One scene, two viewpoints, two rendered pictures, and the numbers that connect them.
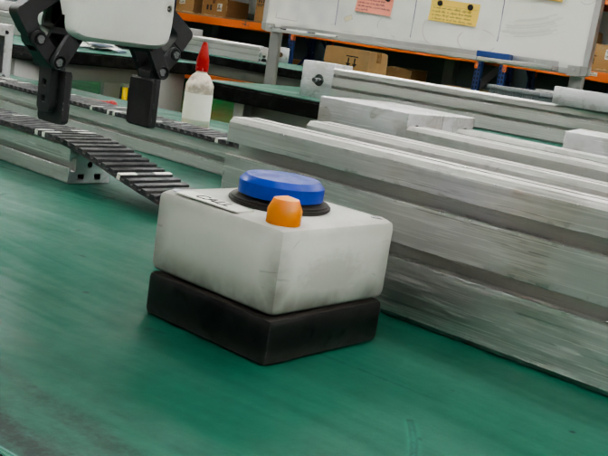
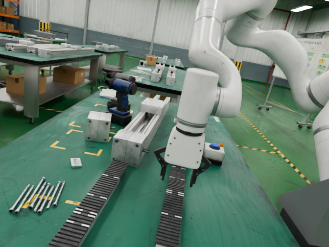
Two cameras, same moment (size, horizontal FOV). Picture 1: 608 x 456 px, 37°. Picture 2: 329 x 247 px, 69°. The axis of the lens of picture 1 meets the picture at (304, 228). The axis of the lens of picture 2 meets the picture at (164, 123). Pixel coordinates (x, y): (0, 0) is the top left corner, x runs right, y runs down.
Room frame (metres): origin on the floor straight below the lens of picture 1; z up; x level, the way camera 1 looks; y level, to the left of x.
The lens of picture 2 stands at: (1.14, 0.64, 1.20)
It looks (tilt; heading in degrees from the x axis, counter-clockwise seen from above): 18 degrees down; 235
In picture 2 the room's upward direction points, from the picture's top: 11 degrees clockwise
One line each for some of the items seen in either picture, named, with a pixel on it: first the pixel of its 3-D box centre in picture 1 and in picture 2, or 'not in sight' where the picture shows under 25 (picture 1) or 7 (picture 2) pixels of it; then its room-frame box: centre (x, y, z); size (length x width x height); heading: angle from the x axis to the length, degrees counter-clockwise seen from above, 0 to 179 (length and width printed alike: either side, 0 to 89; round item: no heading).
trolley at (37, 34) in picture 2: not in sight; (47, 54); (0.38, -5.36, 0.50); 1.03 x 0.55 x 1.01; 61
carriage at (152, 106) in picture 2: not in sight; (153, 108); (0.49, -0.41, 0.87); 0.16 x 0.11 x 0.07; 50
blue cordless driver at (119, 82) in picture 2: not in sight; (115, 100); (0.68, -0.47, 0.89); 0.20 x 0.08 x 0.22; 123
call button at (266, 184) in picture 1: (280, 196); (214, 146); (0.42, 0.01, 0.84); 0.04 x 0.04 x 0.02
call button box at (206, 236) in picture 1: (282, 261); (210, 153); (0.43, 0.01, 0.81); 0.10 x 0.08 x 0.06; 140
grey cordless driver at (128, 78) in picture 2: not in sight; (116, 91); (0.60, -0.66, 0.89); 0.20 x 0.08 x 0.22; 129
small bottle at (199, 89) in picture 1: (199, 87); not in sight; (1.21, 0.16, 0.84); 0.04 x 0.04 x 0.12
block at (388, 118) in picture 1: (381, 162); (132, 148); (0.76, -0.06, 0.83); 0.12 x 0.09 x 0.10; 140
